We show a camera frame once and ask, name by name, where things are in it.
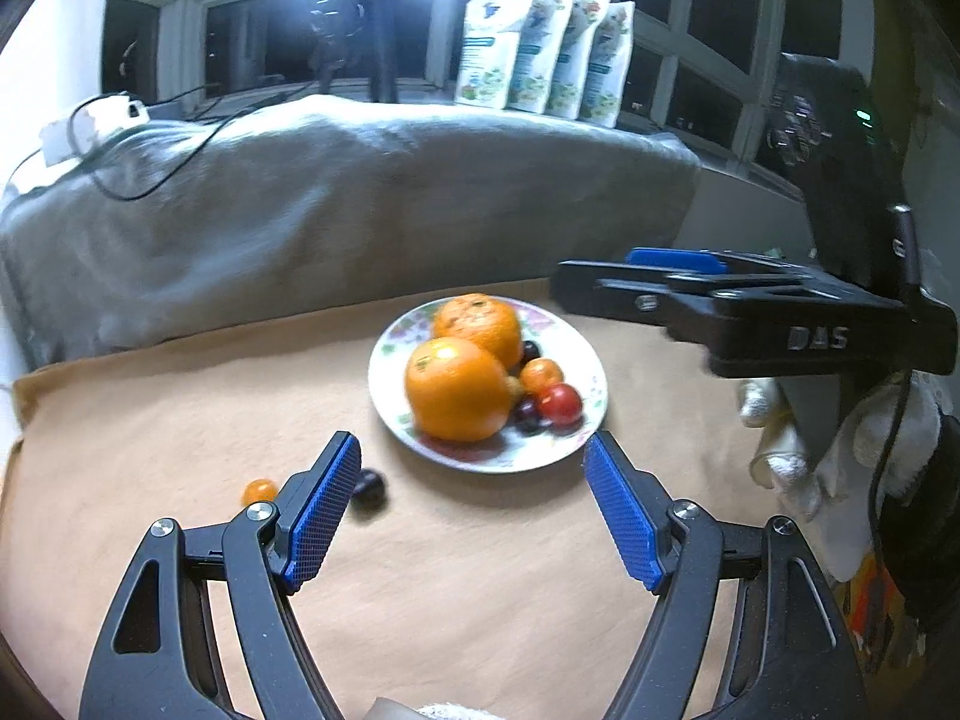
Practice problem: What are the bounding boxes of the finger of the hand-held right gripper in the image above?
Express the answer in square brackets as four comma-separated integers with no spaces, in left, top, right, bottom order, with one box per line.
[551,260,817,329]
[626,245,827,278]

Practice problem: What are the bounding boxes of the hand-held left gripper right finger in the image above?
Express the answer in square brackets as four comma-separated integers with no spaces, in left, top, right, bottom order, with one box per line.
[583,431,871,720]

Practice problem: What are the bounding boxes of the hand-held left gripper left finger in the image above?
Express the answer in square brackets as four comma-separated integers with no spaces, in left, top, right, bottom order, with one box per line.
[79,431,365,720]

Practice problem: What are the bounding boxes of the red cherry tomato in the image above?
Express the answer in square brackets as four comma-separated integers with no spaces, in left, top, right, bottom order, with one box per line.
[538,383,584,425]

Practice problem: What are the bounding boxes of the mandarin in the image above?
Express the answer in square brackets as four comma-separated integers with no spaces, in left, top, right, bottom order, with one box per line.
[433,292,524,371]

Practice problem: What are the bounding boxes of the floral white plate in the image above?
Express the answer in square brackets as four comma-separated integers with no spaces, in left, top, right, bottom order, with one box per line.
[367,296,608,475]

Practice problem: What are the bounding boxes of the large orange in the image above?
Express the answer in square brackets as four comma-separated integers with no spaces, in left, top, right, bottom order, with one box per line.
[405,337,512,443]

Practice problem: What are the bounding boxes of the beige blanket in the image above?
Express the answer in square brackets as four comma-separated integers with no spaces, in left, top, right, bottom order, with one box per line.
[0,277,848,720]

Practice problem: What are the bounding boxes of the white fluffy cloth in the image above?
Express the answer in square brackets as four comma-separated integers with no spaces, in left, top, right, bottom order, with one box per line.
[736,375,957,582]

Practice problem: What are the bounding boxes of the white fuzzy fabric piece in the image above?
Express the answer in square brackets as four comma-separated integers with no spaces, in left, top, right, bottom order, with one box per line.
[366,696,492,720]

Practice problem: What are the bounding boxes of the orange and black item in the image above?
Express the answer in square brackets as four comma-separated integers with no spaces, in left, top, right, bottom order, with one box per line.
[844,551,912,680]

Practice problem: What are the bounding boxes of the grey blanket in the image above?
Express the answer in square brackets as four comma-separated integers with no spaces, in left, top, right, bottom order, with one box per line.
[0,94,704,370]

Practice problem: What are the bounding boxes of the black tripod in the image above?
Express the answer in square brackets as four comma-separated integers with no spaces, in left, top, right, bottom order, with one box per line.
[310,0,400,104]

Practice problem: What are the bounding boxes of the white power adapter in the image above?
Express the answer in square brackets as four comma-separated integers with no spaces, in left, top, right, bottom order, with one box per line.
[41,93,149,167]

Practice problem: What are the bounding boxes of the white window frame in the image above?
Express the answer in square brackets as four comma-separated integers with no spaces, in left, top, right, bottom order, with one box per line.
[101,0,875,175]

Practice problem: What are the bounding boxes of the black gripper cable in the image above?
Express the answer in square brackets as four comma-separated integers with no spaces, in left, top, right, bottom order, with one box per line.
[868,370,914,567]

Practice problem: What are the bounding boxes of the thin black cable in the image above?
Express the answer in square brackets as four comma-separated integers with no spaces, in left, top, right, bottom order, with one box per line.
[66,85,302,202]

